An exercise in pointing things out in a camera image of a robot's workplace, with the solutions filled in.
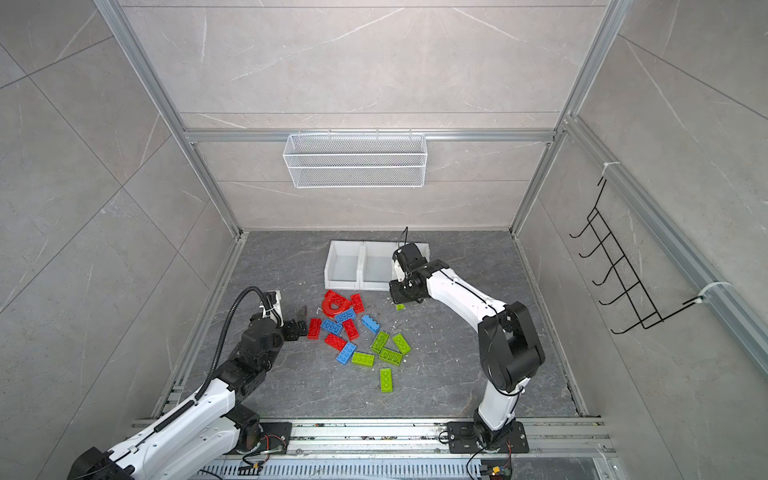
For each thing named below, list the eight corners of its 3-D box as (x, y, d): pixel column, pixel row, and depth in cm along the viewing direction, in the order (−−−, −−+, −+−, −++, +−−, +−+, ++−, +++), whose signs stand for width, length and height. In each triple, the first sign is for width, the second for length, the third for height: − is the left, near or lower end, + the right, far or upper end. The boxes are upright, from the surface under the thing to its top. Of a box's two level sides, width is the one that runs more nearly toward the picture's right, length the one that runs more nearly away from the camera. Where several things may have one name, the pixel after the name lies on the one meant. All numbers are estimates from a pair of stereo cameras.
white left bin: (326, 291, 104) (323, 279, 98) (333, 253, 115) (330, 240, 109) (359, 291, 104) (358, 279, 98) (362, 253, 115) (361, 240, 109)
